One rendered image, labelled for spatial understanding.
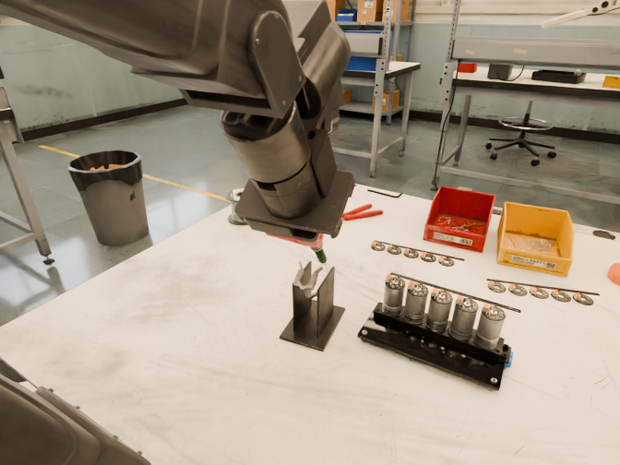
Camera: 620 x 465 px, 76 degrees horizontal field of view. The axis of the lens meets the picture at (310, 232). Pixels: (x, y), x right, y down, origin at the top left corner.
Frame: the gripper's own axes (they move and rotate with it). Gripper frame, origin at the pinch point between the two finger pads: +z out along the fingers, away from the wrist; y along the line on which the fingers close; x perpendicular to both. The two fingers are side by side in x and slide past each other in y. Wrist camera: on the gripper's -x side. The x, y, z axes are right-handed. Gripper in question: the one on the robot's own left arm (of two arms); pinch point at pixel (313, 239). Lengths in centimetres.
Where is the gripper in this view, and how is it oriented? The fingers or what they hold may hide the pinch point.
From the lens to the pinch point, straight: 45.1
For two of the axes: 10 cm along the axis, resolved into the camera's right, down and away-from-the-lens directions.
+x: -3.2, 8.6, -4.1
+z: 2.1, 4.8, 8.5
